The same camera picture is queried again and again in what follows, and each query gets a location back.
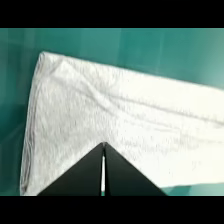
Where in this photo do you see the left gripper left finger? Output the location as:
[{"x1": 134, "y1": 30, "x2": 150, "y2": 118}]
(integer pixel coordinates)
[{"x1": 37, "y1": 142, "x2": 105, "y2": 197}]

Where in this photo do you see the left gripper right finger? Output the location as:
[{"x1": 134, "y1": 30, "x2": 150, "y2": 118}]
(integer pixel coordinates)
[{"x1": 103, "y1": 142, "x2": 167, "y2": 197}]

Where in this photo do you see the light grey garment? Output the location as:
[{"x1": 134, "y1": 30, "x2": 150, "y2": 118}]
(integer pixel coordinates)
[{"x1": 19, "y1": 50, "x2": 224, "y2": 197}]

